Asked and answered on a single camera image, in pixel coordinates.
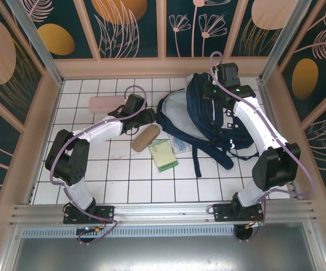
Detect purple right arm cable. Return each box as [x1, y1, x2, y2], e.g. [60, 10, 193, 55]
[209, 51, 312, 242]

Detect navy blue backpack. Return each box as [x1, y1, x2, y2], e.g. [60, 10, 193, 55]
[156, 72, 261, 178]

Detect small circuit board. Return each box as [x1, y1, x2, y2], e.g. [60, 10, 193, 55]
[76, 225, 102, 235]

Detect grey metal sheet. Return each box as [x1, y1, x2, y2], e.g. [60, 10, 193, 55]
[0, 237, 326, 271]

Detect clear packet with blue contents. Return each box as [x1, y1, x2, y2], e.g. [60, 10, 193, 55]
[167, 135, 193, 155]

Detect brown glasses case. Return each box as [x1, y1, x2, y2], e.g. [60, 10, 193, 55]
[131, 126, 160, 152]

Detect aluminium mounting rail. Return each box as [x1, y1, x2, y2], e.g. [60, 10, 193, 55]
[9, 199, 318, 226]

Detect pink pencil case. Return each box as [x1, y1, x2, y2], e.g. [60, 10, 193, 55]
[89, 95, 127, 114]

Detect aluminium side rail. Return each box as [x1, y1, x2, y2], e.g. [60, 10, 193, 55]
[257, 78, 301, 200]
[24, 182, 37, 204]

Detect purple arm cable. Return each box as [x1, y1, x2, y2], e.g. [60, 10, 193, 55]
[49, 85, 147, 245]
[209, 51, 312, 242]

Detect slotted grey cable duct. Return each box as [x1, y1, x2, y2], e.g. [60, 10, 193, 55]
[20, 228, 254, 239]

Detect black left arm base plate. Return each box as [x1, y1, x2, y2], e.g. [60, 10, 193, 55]
[63, 205, 116, 225]

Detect aluminium frame post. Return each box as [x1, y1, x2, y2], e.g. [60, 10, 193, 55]
[5, 0, 65, 86]
[258, 0, 313, 82]

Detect light green notebook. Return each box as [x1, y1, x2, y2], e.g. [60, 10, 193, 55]
[148, 139, 179, 173]

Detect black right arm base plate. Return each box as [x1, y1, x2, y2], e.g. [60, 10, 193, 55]
[213, 202, 265, 224]

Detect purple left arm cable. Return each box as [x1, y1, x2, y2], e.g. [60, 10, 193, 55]
[49, 85, 147, 245]

